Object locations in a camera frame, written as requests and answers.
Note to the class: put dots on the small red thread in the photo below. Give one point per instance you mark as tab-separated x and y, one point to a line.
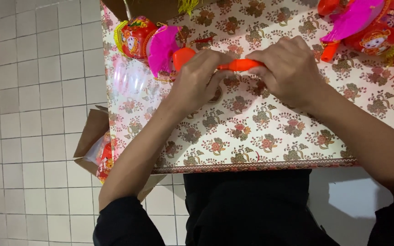
258	156

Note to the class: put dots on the brown cardboard box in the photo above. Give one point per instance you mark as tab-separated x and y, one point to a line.
149	8

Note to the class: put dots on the cardboard box of bagged lanterns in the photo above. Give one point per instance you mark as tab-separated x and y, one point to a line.
94	143

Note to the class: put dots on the floral patterned tablecloth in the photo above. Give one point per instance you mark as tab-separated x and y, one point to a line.
245	129

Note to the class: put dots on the person's left hand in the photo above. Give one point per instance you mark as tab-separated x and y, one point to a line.
192	85

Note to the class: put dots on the red lantern with pink fan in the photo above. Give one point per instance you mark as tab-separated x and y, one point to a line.
139	37

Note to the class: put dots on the person's black clothing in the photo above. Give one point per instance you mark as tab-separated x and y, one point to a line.
251	208

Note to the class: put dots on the orange plastic lantern cap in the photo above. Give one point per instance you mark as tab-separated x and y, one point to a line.
182	57

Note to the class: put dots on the clear plastic wrap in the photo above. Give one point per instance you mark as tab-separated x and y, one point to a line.
128	77

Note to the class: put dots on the person's right hand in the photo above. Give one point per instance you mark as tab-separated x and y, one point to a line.
292	73

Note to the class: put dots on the heap of red paper lanterns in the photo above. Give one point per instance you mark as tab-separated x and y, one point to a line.
381	30

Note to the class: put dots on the yellow tassel fringe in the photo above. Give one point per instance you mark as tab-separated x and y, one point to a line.
187	6

